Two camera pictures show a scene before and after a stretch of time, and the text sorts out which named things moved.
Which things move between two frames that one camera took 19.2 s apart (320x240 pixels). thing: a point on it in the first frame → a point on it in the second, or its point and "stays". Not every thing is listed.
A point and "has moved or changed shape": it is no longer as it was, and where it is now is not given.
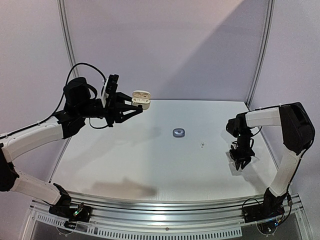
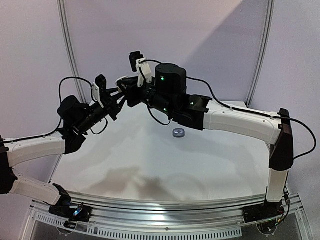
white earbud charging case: x=141 y=97 has moved or changed shape
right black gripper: x=241 y=153 → x=132 y=93
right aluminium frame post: x=265 y=51 stays
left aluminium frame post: x=64 y=24 stays
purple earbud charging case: x=178 y=132 stays
